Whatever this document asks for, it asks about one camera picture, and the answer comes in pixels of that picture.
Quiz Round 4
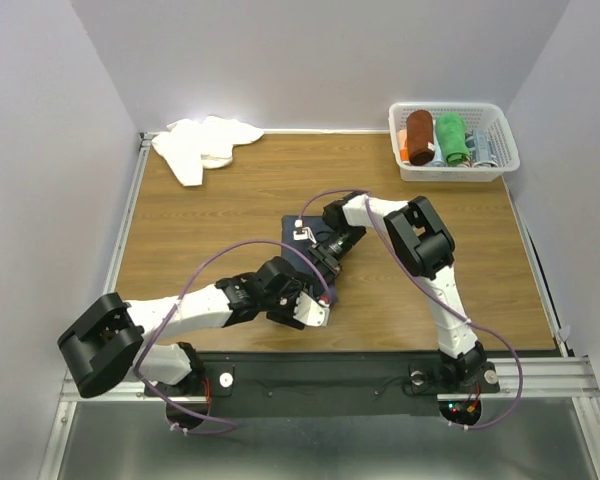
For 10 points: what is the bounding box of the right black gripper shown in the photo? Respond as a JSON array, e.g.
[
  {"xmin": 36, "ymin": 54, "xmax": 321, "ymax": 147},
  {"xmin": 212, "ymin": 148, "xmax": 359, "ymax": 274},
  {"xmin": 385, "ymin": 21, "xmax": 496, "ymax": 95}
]
[{"xmin": 306, "ymin": 225, "xmax": 366, "ymax": 296}]

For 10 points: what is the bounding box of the dark blue towel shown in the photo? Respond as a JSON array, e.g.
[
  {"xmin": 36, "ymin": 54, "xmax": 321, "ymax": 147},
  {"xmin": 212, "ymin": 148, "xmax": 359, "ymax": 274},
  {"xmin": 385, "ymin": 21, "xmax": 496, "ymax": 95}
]
[{"xmin": 281, "ymin": 215, "xmax": 339, "ymax": 305}]

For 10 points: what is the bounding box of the white towel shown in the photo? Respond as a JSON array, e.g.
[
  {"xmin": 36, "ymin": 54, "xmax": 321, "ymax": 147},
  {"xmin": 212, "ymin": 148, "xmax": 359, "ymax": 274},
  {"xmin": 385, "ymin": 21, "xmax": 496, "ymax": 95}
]
[{"xmin": 151, "ymin": 116, "xmax": 264, "ymax": 187}]

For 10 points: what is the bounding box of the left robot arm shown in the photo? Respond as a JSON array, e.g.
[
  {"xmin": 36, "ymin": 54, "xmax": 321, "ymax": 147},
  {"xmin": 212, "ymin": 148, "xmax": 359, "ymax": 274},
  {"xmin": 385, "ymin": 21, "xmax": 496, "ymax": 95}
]
[{"xmin": 58, "ymin": 256, "xmax": 328, "ymax": 398}]

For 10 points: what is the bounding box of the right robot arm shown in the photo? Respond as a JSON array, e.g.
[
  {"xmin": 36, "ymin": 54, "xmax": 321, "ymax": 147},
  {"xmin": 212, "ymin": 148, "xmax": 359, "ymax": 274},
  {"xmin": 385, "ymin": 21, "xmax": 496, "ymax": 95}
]
[{"xmin": 307, "ymin": 190, "xmax": 487, "ymax": 390}]

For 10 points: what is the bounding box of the orange rolled towel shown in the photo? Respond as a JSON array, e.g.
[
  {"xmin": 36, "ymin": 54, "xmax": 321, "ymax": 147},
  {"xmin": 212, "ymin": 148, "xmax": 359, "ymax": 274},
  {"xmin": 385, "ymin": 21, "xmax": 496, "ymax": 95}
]
[{"xmin": 397, "ymin": 128, "xmax": 409, "ymax": 163}]

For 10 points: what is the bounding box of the light blue rolled towel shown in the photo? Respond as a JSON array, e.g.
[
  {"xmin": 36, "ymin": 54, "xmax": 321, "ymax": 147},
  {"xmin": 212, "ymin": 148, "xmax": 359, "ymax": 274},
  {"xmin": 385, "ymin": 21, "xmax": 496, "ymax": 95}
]
[{"xmin": 427, "ymin": 143, "xmax": 447, "ymax": 168}]

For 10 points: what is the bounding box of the white plastic basket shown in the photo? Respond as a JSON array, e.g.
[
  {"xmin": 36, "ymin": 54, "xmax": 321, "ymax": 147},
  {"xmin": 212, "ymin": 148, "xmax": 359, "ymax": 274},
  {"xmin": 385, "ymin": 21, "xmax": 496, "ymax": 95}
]
[{"xmin": 388, "ymin": 101, "xmax": 520, "ymax": 183}]

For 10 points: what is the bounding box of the brown rolled towel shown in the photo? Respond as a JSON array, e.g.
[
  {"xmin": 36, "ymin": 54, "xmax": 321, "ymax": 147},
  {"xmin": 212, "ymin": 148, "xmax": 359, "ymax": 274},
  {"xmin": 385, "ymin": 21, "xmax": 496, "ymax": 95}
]
[{"xmin": 406, "ymin": 110, "xmax": 435, "ymax": 166}]

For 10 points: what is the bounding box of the green rolled towel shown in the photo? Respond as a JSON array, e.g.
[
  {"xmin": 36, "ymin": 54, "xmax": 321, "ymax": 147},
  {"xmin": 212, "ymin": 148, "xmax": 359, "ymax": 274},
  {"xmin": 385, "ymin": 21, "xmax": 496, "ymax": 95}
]
[{"xmin": 435, "ymin": 112, "xmax": 470, "ymax": 166}]

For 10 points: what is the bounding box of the blue patterned rolled towel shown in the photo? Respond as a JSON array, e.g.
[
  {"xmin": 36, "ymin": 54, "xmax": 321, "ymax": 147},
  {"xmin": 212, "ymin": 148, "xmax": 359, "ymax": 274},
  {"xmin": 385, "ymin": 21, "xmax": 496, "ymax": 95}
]
[{"xmin": 465, "ymin": 129, "xmax": 499, "ymax": 168}]

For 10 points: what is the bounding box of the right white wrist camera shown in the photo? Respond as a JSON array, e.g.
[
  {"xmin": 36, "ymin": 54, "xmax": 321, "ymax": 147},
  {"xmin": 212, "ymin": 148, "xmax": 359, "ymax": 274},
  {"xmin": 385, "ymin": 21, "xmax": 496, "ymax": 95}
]
[{"xmin": 292, "ymin": 218, "xmax": 316, "ymax": 244}]

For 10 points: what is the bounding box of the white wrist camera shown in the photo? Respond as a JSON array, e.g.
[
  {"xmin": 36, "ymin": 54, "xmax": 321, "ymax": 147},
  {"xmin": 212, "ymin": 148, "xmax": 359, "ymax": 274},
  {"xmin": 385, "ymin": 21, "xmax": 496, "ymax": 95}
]
[
  {"xmin": 292, "ymin": 292, "xmax": 331, "ymax": 327},
  {"xmin": 292, "ymin": 218, "xmax": 316, "ymax": 244}
]

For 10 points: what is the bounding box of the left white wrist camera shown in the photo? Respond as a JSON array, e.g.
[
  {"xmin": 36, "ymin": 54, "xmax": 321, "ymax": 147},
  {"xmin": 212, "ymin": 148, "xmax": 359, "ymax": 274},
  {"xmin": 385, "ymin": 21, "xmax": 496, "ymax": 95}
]
[{"xmin": 292, "ymin": 292, "xmax": 331, "ymax": 327}]

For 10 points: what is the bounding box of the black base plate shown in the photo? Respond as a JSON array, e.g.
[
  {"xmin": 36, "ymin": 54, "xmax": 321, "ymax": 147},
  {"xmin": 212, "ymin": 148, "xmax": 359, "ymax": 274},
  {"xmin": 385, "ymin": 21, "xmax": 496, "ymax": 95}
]
[{"xmin": 157, "ymin": 351, "xmax": 500, "ymax": 418}]

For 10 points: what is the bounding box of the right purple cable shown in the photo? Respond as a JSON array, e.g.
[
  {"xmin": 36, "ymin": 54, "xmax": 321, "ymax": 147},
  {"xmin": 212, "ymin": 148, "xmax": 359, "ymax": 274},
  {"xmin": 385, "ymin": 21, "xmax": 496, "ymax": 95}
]
[{"xmin": 294, "ymin": 188, "xmax": 524, "ymax": 431}]

